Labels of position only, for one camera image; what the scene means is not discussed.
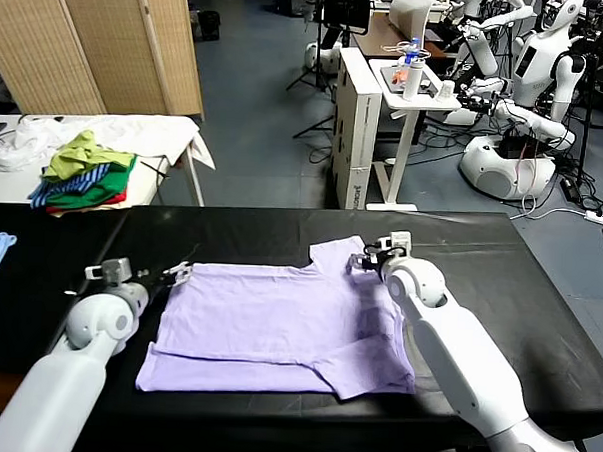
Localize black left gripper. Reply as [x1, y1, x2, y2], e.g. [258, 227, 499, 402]
[127, 259, 196, 302]

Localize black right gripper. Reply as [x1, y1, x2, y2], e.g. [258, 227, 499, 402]
[345, 246, 393, 280]

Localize lavender t-shirt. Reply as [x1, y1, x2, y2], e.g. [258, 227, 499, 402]
[134, 224, 423, 405]

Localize large white robot base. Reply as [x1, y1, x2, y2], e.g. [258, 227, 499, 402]
[456, 134, 558, 202]

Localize small white robot base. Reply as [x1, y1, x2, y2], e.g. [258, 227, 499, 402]
[303, 42, 343, 76]

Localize red folded garment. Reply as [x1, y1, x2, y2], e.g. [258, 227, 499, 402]
[45, 184, 128, 218]

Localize beige folded garment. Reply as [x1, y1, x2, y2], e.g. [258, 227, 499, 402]
[46, 199, 132, 223]

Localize green folded garment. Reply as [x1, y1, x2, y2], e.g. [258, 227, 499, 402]
[44, 149, 139, 211]

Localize black plastic table cover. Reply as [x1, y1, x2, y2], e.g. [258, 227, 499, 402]
[0, 202, 131, 379]
[30, 193, 603, 452]

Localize tall white cardboard box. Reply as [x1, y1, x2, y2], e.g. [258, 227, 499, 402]
[330, 46, 385, 210]

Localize white standing desk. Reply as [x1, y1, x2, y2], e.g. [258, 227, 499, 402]
[361, 57, 464, 216]

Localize blue striped garment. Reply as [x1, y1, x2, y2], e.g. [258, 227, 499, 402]
[29, 159, 111, 213]

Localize white folding table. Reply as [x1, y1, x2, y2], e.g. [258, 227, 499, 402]
[0, 107, 220, 213]

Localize lime green garment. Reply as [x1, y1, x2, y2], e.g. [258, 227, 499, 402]
[41, 128, 136, 186]

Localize white thermos bottle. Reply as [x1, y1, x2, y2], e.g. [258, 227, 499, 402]
[401, 58, 425, 102]

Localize gray tray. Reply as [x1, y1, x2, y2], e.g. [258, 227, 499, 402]
[379, 64, 443, 97]

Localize black tripod stand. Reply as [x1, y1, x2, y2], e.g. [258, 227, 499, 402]
[283, 0, 342, 141]

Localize crumpled white garment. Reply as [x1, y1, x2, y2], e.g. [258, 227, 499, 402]
[0, 115, 73, 176]

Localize brown wooden desk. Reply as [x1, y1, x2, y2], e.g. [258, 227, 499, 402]
[349, 11, 450, 62]

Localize black trash bin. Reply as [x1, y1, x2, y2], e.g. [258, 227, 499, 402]
[191, 10, 222, 45]

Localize wooden folding screen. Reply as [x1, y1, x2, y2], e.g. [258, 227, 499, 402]
[0, 0, 211, 125]

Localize black monitor panel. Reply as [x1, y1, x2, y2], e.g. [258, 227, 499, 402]
[321, 0, 372, 39]

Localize white humanoid robot black shoulders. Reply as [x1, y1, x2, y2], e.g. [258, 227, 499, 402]
[508, 0, 592, 122]

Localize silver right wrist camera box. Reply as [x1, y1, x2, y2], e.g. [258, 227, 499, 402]
[387, 231, 413, 260]

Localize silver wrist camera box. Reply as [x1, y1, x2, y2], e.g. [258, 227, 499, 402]
[84, 257, 134, 284]
[387, 231, 413, 260]

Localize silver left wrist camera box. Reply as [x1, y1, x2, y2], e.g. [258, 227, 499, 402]
[84, 257, 134, 284]

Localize white side table frame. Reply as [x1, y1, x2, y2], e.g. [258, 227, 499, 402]
[154, 147, 210, 208]

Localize black cable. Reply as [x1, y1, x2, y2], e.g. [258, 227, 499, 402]
[140, 158, 171, 180]

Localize white floor cable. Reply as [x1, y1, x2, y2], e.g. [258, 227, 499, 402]
[511, 193, 589, 223]

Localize white robot arm with cables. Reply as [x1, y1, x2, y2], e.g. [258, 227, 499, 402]
[454, 76, 579, 151]

